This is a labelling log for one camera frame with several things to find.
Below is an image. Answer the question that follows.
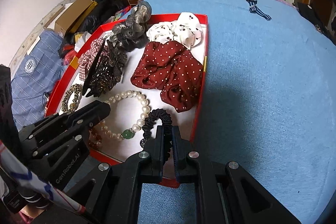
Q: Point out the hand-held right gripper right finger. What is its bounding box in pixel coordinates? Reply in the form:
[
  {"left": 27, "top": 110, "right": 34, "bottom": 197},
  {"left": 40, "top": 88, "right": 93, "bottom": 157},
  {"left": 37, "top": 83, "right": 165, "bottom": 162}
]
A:
[{"left": 172, "top": 126, "right": 302, "bottom": 224}]

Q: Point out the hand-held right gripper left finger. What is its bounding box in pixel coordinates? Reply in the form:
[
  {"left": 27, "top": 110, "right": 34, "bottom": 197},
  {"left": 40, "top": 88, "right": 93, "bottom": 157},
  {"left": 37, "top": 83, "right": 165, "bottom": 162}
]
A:
[{"left": 64, "top": 126, "right": 168, "bottom": 224}]

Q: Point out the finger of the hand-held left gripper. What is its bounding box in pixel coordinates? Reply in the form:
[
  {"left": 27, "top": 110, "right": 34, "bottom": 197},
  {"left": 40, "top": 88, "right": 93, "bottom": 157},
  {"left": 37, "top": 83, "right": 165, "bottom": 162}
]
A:
[
  {"left": 31, "top": 119, "right": 100, "bottom": 161},
  {"left": 18, "top": 100, "right": 111, "bottom": 143}
]

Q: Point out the black scrunchie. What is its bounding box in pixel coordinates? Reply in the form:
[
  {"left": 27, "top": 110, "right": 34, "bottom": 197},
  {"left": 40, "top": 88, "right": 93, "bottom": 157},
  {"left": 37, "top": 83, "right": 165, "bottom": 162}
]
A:
[{"left": 139, "top": 108, "right": 174, "bottom": 159}]

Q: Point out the dotted brown hair claw clip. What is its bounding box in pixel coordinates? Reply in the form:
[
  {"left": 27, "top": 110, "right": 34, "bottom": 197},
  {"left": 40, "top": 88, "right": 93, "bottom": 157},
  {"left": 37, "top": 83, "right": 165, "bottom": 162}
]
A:
[{"left": 82, "top": 38, "right": 128, "bottom": 98}]

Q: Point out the red tray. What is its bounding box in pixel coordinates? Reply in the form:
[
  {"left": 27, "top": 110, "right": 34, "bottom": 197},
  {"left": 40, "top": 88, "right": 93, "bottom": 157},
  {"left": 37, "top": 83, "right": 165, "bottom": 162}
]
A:
[{"left": 44, "top": 13, "right": 209, "bottom": 189}]

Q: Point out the pearl bracelet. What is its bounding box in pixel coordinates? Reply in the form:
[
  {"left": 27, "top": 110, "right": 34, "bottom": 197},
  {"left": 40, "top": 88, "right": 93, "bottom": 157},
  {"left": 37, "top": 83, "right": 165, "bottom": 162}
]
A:
[{"left": 98, "top": 90, "right": 152, "bottom": 141}]

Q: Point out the red plaid scrunchie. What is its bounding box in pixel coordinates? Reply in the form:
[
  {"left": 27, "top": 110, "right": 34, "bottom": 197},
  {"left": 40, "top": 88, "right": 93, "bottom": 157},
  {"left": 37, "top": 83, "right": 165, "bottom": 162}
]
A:
[{"left": 78, "top": 39, "right": 105, "bottom": 81}]

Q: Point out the red polka dot scrunchie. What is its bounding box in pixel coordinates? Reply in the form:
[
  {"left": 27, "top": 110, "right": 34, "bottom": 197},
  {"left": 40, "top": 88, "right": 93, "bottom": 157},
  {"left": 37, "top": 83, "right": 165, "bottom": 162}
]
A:
[{"left": 130, "top": 41, "right": 203, "bottom": 113}]

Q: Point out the white dotted scrunchie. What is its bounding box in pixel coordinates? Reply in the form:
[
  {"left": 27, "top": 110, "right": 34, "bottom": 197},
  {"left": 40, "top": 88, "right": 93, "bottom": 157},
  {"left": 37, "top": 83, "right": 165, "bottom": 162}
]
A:
[{"left": 146, "top": 12, "right": 203, "bottom": 50}]

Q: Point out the person's left forearm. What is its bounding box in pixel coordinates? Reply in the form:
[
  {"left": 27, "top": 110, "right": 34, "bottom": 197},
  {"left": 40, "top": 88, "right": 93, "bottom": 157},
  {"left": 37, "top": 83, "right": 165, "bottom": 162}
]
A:
[{"left": 0, "top": 141, "right": 87, "bottom": 215}]

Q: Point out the leopard print scrunchie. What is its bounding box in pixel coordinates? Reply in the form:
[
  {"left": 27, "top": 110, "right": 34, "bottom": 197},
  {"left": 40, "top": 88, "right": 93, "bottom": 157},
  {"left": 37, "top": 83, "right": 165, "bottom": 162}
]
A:
[{"left": 62, "top": 84, "right": 81, "bottom": 113}]

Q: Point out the blue plaid shirt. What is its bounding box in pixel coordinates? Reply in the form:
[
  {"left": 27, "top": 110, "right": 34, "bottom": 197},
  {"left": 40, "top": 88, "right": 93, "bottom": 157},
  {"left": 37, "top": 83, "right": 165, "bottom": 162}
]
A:
[{"left": 10, "top": 30, "right": 66, "bottom": 130}]

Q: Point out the grey mottled scrunchie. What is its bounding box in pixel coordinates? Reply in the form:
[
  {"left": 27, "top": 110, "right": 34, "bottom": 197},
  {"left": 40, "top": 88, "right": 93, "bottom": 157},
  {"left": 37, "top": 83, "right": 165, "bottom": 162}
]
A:
[{"left": 106, "top": 0, "right": 153, "bottom": 52}]

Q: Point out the cardboard box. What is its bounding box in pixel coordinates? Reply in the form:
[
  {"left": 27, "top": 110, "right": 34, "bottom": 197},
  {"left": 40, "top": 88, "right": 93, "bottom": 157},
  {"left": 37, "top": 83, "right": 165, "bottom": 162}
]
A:
[{"left": 54, "top": 0, "right": 97, "bottom": 34}]

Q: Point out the black plastic bag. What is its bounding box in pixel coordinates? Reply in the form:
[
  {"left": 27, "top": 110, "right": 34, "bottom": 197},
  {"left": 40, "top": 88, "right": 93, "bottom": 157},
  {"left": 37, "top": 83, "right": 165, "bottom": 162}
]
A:
[{"left": 76, "top": 0, "right": 125, "bottom": 33}]

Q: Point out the blue striped wristwatch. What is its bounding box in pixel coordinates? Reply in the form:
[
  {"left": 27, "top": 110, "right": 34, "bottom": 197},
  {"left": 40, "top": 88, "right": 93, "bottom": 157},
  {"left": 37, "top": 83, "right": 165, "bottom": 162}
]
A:
[{"left": 245, "top": 0, "right": 272, "bottom": 22}]

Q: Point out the red bead bracelet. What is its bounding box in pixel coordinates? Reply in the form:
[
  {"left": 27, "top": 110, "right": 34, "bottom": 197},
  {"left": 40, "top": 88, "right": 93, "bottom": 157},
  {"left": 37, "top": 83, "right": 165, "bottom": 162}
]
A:
[{"left": 88, "top": 127, "right": 103, "bottom": 151}]

